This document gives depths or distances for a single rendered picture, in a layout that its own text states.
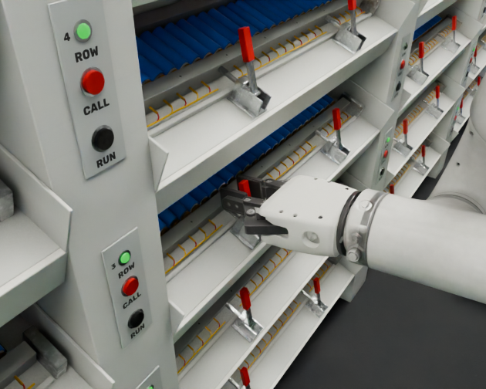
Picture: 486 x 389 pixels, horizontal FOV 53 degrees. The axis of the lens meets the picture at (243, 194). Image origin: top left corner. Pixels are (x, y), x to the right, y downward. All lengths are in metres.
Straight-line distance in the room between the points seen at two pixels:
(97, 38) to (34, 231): 0.15
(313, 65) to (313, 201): 0.22
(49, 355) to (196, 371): 0.29
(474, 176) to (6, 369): 0.50
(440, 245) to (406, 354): 0.73
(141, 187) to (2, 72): 0.15
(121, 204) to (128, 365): 0.18
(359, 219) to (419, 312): 0.80
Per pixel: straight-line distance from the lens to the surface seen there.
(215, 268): 0.62
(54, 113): 0.34
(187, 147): 0.48
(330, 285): 1.16
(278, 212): 0.55
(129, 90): 0.38
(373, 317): 1.26
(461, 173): 0.58
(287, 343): 1.04
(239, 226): 0.65
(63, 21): 0.33
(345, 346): 1.19
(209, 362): 0.76
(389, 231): 0.51
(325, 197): 0.56
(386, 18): 0.93
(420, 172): 1.63
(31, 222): 0.41
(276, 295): 0.86
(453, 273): 0.50
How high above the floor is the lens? 0.92
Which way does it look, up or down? 35 degrees down
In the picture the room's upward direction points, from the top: straight up
